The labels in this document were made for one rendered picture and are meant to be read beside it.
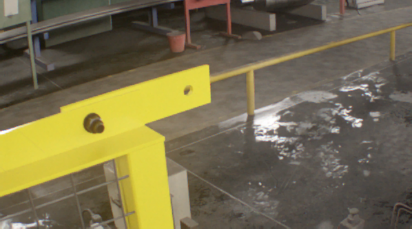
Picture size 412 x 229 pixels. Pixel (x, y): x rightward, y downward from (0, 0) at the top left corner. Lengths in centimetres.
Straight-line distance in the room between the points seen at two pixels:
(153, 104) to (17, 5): 608
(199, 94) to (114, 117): 13
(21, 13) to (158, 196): 615
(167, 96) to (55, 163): 18
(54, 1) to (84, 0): 67
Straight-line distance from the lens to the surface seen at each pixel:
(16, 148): 55
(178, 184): 229
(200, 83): 65
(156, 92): 62
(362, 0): 1205
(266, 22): 896
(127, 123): 60
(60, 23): 790
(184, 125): 515
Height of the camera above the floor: 204
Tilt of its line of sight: 22 degrees down
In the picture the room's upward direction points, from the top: 3 degrees counter-clockwise
